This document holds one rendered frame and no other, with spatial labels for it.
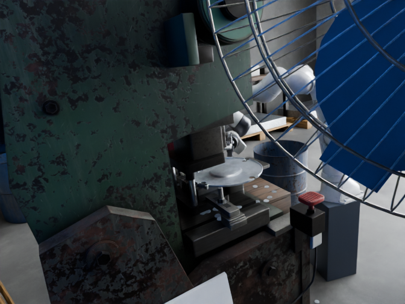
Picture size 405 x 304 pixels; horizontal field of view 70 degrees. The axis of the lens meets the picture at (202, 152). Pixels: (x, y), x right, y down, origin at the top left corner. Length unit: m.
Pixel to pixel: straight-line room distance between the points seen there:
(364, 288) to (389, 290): 0.11
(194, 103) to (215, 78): 0.10
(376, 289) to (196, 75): 1.45
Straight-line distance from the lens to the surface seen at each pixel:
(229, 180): 1.06
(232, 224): 0.92
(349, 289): 1.82
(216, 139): 1.01
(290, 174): 2.23
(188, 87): 0.80
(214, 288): 0.95
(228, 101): 0.87
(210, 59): 0.71
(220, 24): 0.72
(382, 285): 1.89
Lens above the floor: 1.21
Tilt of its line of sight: 18 degrees down
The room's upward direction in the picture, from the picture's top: 7 degrees counter-clockwise
